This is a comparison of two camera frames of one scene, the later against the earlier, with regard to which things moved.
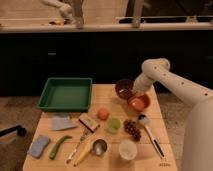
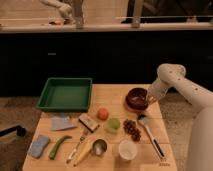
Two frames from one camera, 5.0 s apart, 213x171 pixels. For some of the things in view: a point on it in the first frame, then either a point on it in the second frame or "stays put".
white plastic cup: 128,150 stays put
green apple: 113,125 stays put
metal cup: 99,147 stays put
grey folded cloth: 61,123 stays put
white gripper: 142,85 to 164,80
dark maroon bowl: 124,88 to 136,99
